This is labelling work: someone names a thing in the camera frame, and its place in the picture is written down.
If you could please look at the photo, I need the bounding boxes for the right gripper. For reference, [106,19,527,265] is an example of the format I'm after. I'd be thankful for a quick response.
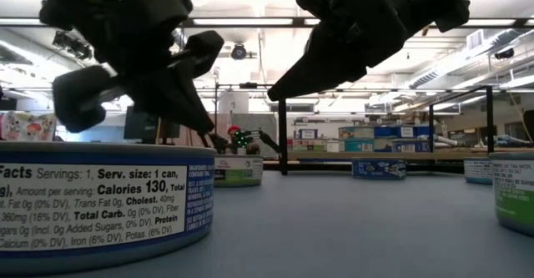
[267,0,471,102]

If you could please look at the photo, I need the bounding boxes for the floral patterned box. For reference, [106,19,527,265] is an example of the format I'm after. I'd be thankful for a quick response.
[0,110,58,143]

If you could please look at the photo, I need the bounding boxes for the teal yellowfin tuna can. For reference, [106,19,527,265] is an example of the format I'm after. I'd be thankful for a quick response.
[338,126,375,140]
[338,139,375,154]
[463,157,494,186]

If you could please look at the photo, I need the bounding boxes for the black computer monitor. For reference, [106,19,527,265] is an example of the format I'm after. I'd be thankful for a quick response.
[123,104,183,145]

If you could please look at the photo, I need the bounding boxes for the round black ceiling fixture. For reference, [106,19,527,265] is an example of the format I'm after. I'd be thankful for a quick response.
[230,43,248,61]

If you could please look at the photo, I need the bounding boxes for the green label tuna can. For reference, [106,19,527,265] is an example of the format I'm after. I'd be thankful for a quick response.
[489,151,534,238]
[287,139,329,154]
[214,154,264,188]

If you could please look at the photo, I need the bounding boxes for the blue table mat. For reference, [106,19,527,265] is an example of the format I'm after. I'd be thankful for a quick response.
[39,169,534,278]

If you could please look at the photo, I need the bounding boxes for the wooden shelf board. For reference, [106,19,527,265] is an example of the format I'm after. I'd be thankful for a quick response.
[263,146,534,165]

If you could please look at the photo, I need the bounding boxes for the dark blue label tuna can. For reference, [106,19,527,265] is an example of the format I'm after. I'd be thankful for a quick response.
[0,141,217,275]
[390,139,431,154]

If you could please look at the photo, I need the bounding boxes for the black dome fixture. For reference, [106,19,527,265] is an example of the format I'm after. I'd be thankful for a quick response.
[494,47,516,61]

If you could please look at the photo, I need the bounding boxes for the white cabinet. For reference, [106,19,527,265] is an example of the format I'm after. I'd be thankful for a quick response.
[291,121,340,140]

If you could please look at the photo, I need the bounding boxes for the person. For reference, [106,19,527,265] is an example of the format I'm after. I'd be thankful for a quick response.
[224,124,256,156]

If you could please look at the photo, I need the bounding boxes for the black metal shelf frame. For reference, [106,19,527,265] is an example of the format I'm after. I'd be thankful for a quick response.
[214,82,496,176]

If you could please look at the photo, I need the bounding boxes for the blue storage bins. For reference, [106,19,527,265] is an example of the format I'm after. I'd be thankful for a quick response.
[374,125,431,139]

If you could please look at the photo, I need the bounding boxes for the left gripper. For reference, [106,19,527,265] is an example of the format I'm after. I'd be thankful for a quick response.
[52,0,225,134]

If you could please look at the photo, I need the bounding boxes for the silver ventilation duct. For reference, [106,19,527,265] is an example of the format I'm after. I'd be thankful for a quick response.
[406,29,534,91]

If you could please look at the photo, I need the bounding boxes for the blue fish print can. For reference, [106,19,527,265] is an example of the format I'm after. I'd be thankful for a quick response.
[351,157,407,181]

